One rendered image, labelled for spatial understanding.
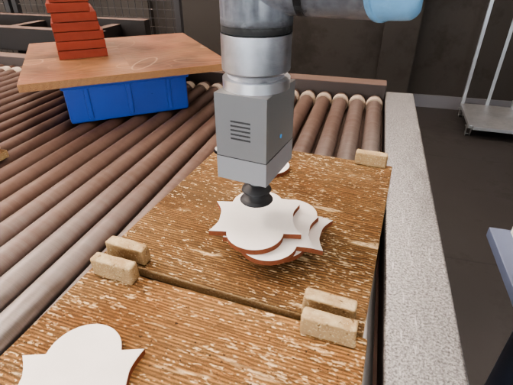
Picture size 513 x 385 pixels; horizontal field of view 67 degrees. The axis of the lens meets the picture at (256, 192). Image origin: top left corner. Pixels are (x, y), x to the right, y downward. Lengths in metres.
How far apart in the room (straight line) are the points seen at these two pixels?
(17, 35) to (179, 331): 1.69
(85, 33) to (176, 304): 0.88
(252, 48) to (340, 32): 3.67
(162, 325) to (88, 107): 0.71
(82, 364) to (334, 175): 0.50
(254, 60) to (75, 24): 0.85
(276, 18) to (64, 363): 0.39
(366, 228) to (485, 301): 1.44
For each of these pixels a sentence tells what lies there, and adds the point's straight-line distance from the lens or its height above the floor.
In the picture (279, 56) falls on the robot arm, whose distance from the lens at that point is 0.41.
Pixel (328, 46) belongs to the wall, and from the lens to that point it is 4.09.
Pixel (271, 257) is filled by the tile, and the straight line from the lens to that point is 0.47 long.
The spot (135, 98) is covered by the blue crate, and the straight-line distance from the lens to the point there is 1.07.
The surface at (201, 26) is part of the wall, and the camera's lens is 4.39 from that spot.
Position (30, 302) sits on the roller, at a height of 0.92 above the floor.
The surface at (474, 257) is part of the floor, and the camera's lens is 2.23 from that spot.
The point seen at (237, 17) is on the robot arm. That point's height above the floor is 1.23.
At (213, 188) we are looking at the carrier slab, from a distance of 0.68.
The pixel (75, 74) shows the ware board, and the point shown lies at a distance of 1.05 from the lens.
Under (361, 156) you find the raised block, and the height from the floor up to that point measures 0.95.
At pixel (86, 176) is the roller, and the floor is 0.91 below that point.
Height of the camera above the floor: 1.28
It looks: 32 degrees down
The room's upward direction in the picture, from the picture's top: straight up
